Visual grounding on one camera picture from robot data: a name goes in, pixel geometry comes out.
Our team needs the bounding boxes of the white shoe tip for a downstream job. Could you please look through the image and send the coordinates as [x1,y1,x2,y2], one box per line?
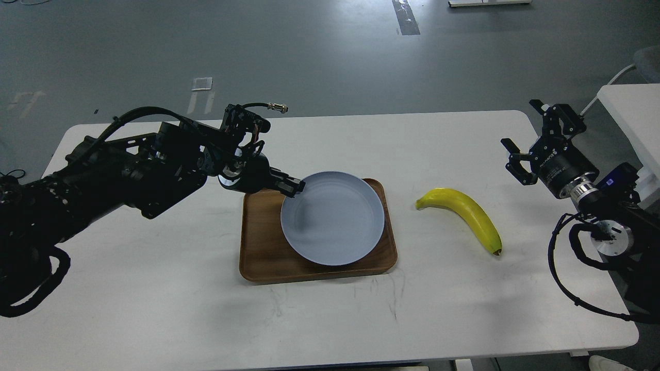
[588,355,634,371]

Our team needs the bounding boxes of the brown wooden tray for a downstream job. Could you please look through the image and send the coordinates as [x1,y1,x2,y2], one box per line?
[239,178,398,284]

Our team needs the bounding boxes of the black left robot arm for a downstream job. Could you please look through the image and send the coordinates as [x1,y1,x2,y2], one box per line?
[1,103,306,318]

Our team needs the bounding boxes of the light blue plate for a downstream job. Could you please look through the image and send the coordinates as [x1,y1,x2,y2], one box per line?
[280,171,386,267]

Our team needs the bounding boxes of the white furniture base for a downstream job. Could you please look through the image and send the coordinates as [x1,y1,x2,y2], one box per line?
[448,0,533,8]

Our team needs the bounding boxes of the yellow banana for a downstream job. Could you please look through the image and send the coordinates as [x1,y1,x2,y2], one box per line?
[415,188,503,256]

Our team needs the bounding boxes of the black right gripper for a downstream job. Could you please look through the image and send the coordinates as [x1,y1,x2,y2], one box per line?
[501,99,600,199]

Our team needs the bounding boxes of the white side table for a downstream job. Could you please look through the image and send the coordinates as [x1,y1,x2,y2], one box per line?
[597,83,659,208]

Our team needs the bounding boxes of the grey office chair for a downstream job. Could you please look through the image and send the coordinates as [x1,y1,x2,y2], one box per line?
[606,45,659,85]

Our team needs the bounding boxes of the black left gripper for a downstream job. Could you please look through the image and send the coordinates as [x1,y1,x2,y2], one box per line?
[218,154,306,198]

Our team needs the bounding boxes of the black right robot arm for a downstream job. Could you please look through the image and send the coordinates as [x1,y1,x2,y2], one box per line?
[501,99,658,324]

